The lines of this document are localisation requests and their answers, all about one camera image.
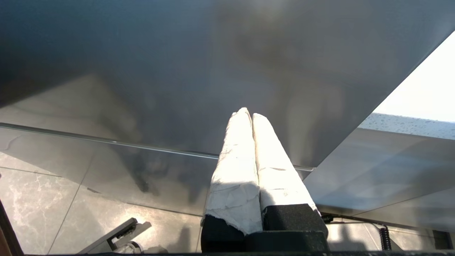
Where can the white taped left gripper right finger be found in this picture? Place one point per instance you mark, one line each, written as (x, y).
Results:
(277, 170)

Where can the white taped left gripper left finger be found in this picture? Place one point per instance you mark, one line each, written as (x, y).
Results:
(234, 170)

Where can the grey cabinet front panel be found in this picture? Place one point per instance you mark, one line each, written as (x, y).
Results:
(391, 170)

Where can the grey steel appliance front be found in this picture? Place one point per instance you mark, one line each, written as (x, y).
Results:
(142, 53)

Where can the white tall side panel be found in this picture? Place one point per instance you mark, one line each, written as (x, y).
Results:
(433, 92)

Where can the small black box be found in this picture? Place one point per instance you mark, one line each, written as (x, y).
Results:
(442, 240)

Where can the dark brown slanted bar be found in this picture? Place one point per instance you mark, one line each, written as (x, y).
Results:
(7, 238)

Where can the grey metal bracket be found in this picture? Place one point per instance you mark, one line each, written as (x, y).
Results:
(117, 234)

